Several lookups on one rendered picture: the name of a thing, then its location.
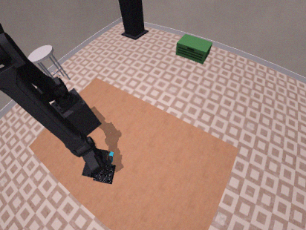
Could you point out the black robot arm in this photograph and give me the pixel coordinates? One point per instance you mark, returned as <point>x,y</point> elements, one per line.
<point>16,79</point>

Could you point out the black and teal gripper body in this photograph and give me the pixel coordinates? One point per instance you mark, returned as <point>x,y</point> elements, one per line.
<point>104,153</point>

